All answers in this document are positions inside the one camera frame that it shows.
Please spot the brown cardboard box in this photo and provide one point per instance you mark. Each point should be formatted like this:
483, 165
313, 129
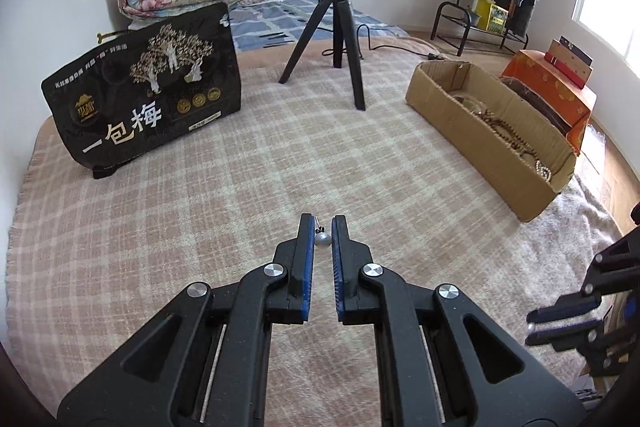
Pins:
525, 159

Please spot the black snack bag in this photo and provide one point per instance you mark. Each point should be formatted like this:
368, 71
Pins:
145, 88

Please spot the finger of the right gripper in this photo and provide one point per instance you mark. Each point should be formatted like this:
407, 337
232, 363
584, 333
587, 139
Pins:
566, 336
566, 307

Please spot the black tripod stand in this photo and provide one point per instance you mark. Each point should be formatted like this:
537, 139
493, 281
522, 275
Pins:
345, 40

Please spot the yellow box on rack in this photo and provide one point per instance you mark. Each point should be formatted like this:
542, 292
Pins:
491, 17

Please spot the orange cloth covered box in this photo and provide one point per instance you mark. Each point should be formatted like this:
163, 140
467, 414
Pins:
559, 86

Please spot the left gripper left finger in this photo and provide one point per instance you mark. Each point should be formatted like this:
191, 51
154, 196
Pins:
203, 359

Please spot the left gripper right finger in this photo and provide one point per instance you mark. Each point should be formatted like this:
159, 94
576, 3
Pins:
441, 360

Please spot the books on orange box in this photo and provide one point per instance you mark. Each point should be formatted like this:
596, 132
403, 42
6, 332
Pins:
570, 60

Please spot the white pearl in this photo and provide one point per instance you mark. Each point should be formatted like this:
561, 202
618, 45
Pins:
322, 238

